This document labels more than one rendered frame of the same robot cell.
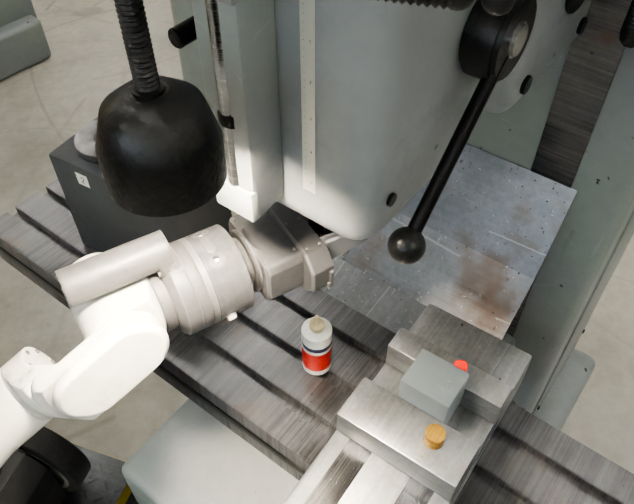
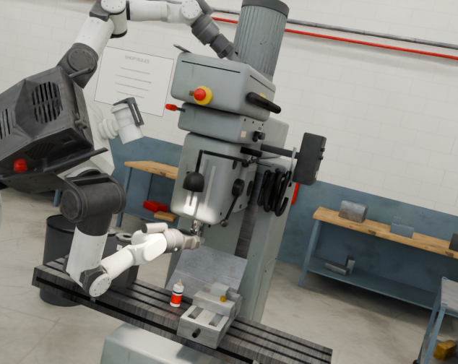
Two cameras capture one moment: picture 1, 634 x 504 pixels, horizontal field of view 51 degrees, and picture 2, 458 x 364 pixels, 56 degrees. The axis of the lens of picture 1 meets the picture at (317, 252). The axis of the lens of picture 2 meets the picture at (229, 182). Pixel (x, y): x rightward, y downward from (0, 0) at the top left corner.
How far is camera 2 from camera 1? 1.19 m
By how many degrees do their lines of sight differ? 44
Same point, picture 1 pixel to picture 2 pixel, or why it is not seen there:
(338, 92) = (216, 185)
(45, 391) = (142, 247)
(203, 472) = (137, 337)
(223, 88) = not seen: hidden behind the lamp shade
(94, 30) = not seen: outside the picture
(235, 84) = not seen: hidden behind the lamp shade
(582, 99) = (247, 230)
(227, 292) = (178, 240)
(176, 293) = (167, 236)
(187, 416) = (126, 326)
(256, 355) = (154, 302)
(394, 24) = (227, 174)
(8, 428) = (127, 259)
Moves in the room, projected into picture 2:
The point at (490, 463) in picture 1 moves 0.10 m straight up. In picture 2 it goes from (235, 325) to (240, 301)
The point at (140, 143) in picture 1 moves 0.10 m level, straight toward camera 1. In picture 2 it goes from (197, 177) to (214, 185)
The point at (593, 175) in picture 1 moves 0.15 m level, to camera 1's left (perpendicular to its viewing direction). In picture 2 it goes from (251, 253) to (222, 250)
